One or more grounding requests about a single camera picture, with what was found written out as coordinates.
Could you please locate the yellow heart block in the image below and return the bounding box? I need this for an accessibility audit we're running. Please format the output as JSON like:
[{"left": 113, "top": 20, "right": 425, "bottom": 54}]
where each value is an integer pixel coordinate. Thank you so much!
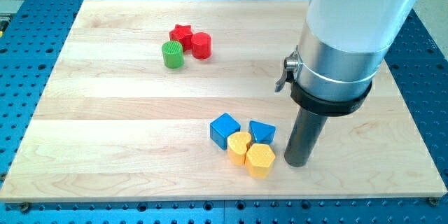
[{"left": 227, "top": 131, "right": 251, "bottom": 166}]

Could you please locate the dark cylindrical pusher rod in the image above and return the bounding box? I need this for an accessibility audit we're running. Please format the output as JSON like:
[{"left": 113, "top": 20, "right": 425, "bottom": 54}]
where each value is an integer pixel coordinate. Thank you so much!
[{"left": 283, "top": 108, "right": 327, "bottom": 167}]

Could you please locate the yellow hexagon block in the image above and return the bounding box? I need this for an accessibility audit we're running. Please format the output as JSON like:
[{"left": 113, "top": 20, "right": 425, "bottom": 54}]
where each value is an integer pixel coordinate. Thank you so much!
[{"left": 245, "top": 143, "right": 276, "bottom": 179}]

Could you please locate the blue triangle block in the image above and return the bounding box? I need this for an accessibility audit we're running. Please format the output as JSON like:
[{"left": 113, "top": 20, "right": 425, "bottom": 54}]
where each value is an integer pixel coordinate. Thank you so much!
[{"left": 248, "top": 120, "right": 276, "bottom": 144}]

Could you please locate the wooden board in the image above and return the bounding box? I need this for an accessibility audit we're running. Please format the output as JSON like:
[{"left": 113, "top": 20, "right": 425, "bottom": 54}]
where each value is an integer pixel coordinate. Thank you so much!
[{"left": 1, "top": 0, "right": 447, "bottom": 202}]

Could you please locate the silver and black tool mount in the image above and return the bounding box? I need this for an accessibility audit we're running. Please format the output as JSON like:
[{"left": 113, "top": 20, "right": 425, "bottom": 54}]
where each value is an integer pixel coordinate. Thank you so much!
[{"left": 275, "top": 24, "right": 388, "bottom": 117}]

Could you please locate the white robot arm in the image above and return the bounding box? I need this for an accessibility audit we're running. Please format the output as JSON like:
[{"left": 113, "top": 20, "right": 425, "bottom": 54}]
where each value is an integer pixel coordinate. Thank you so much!
[{"left": 275, "top": 0, "right": 416, "bottom": 167}]

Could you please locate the green cylinder block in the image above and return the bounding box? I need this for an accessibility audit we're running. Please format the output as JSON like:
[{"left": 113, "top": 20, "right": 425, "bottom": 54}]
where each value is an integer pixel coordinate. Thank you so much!
[{"left": 162, "top": 41, "right": 184, "bottom": 69}]

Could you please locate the red cylinder block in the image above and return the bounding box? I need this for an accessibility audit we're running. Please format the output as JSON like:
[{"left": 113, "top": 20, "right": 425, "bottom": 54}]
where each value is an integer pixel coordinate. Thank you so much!
[{"left": 191, "top": 32, "right": 211, "bottom": 60}]

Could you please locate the blue cube block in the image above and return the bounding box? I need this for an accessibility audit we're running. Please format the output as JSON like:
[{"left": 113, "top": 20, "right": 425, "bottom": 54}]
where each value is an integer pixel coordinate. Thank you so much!
[{"left": 209, "top": 113, "right": 241, "bottom": 151}]

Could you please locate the red star block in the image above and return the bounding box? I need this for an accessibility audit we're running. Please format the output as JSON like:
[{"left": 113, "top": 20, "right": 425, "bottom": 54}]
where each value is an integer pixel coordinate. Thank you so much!
[{"left": 169, "top": 24, "right": 193, "bottom": 51}]

